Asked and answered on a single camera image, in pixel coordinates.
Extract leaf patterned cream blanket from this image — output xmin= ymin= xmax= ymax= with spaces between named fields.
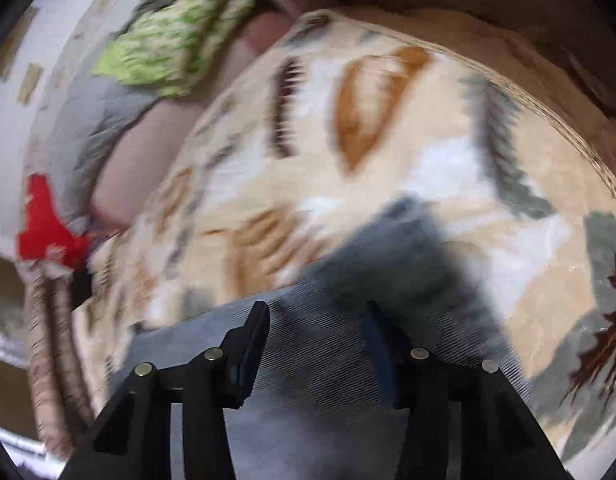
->
xmin=74 ymin=9 xmax=616 ymax=479

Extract green patterned cloth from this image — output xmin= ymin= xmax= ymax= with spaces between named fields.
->
xmin=92 ymin=0 xmax=258 ymax=98

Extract pink brown bolster pillow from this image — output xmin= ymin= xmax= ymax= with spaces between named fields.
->
xmin=90 ymin=11 xmax=294 ymax=230

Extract red printed bag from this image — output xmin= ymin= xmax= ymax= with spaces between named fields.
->
xmin=16 ymin=174 xmax=89 ymax=270

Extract striped floral rolled quilt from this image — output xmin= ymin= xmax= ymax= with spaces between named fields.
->
xmin=18 ymin=261 xmax=94 ymax=460

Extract blue denim jeans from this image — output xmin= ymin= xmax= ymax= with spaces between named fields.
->
xmin=107 ymin=196 xmax=534 ymax=480

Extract grey quilted pillow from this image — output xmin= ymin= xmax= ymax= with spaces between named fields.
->
xmin=31 ymin=66 xmax=159 ymax=235

